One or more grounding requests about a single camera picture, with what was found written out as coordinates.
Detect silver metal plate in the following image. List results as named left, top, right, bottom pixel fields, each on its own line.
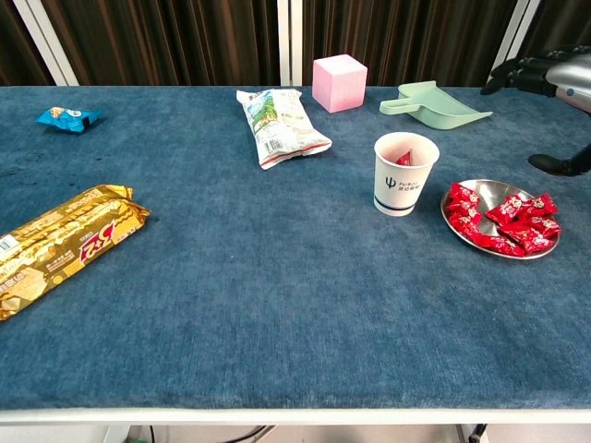
left=440, top=178, right=561, bottom=261

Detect white snack bag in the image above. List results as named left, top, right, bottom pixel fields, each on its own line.
left=235, top=88, right=333, bottom=171

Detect blue felt table cover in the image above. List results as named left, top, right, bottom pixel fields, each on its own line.
left=0, top=85, right=591, bottom=411

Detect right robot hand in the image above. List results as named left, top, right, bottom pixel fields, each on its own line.
left=479, top=43, right=591, bottom=178

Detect gold biscuit pack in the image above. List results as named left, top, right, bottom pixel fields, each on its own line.
left=0, top=184, right=152, bottom=323

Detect white frame post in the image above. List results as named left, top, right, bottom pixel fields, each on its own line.
left=276, top=0, right=304, bottom=87
left=12, top=0, right=79, bottom=87
left=484, top=0, right=541, bottom=89

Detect black floor cable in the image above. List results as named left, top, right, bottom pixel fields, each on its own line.
left=225, top=425, right=276, bottom=443

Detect green plastic dustpan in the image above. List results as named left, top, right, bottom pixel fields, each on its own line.
left=379, top=80, right=494, bottom=132

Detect white paper cup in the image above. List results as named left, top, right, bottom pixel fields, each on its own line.
left=373, top=131, right=441, bottom=218

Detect dark pleated curtain panel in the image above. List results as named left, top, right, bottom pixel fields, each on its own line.
left=505, top=0, right=591, bottom=89
left=0, top=0, right=53, bottom=87
left=302, top=0, right=521, bottom=88
left=40, top=0, right=281, bottom=87

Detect blue snack packet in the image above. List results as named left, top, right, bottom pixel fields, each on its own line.
left=34, top=106, right=104, bottom=135

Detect pink foam cube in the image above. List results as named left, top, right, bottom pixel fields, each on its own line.
left=311, top=54, right=369, bottom=114

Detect white table frame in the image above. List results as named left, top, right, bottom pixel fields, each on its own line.
left=0, top=407, right=591, bottom=443

